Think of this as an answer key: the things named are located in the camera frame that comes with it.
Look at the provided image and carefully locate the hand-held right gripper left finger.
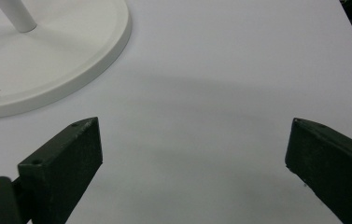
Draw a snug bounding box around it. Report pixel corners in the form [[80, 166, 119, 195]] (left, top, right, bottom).
[[17, 116, 104, 224]]

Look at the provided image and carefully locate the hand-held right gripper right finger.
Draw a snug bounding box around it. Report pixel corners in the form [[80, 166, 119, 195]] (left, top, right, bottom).
[[284, 117, 352, 224]]

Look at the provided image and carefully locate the white round stand base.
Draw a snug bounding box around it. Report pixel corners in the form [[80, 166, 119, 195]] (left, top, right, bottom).
[[0, 0, 133, 120]]

